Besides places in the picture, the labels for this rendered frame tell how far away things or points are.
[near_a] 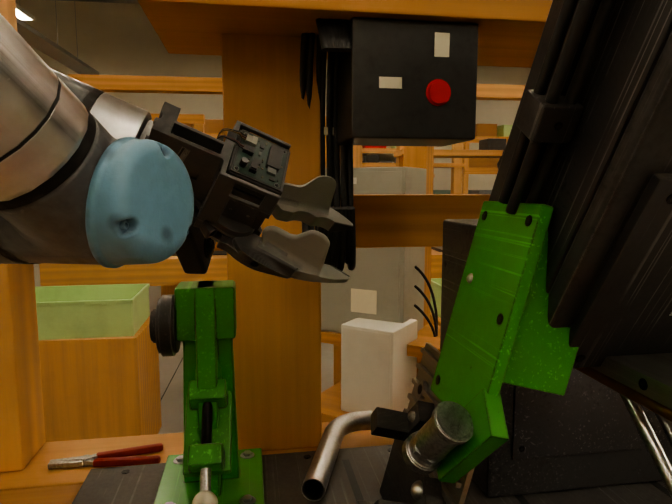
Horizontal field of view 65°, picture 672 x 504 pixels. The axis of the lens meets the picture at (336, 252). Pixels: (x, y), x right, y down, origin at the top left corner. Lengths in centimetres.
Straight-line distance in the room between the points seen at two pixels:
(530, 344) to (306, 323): 40
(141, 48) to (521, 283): 1065
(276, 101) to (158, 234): 50
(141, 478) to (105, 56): 1049
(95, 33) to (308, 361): 1059
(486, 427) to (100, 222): 34
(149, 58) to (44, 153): 1062
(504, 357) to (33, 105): 39
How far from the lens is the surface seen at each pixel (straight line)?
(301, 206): 53
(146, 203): 32
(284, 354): 83
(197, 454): 65
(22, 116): 29
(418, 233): 92
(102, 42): 1116
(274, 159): 46
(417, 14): 73
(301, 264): 48
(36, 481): 91
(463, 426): 49
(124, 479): 82
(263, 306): 81
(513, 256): 49
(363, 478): 77
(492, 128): 808
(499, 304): 50
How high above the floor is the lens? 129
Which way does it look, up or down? 7 degrees down
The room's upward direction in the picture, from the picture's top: straight up
